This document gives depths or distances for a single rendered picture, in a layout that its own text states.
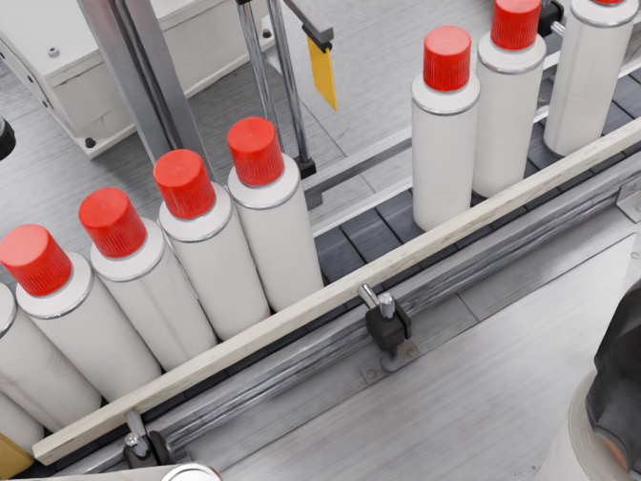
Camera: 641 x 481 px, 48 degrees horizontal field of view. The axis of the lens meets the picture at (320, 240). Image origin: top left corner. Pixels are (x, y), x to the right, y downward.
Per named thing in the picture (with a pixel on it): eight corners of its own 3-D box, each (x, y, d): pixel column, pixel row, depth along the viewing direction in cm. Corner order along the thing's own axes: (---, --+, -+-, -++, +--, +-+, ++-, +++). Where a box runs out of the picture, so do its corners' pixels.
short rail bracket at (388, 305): (386, 386, 63) (380, 321, 53) (368, 359, 64) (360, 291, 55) (417, 367, 63) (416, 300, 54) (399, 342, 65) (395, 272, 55)
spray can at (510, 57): (488, 211, 66) (510, 31, 49) (455, 175, 69) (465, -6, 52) (534, 186, 67) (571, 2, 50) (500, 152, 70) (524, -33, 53)
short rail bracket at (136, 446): (168, 512, 59) (117, 468, 49) (141, 448, 62) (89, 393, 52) (203, 492, 59) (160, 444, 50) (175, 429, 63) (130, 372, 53)
